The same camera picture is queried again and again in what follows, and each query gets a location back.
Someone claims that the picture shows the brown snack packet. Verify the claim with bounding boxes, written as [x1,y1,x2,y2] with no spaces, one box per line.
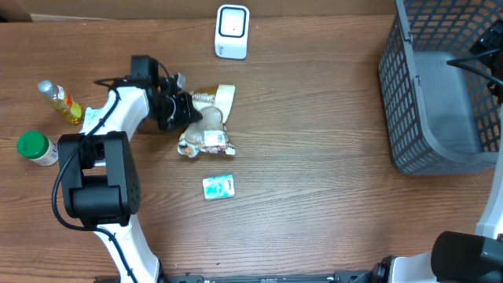
[178,83,237,146]

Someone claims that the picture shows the white barcode snack packet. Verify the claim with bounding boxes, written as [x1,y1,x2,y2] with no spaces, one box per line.
[177,130,236,158]

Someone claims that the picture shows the teal tissue pack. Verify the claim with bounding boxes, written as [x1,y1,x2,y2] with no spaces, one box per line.
[203,175,235,200]

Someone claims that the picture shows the teal snack bar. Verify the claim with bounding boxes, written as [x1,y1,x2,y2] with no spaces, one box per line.
[80,107,102,134]

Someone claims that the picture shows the yellow liquid bottle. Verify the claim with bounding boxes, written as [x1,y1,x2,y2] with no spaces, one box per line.
[38,80,85,125]

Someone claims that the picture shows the green lid jar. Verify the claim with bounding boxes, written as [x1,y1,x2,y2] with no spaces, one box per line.
[17,131,58,167]

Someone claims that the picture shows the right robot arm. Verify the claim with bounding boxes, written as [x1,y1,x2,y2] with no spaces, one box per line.
[359,17,502,282]

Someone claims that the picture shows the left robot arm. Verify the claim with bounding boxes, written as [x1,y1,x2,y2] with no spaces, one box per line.
[51,55,203,282]

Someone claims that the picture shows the white barcode scanner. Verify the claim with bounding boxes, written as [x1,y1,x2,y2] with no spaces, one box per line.
[215,4,250,60]

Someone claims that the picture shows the grey plastic basket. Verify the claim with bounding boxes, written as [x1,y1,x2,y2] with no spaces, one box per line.
[378,0,502,175]

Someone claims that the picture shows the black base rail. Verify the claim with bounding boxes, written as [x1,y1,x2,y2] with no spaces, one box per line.
[94,269,378,283]

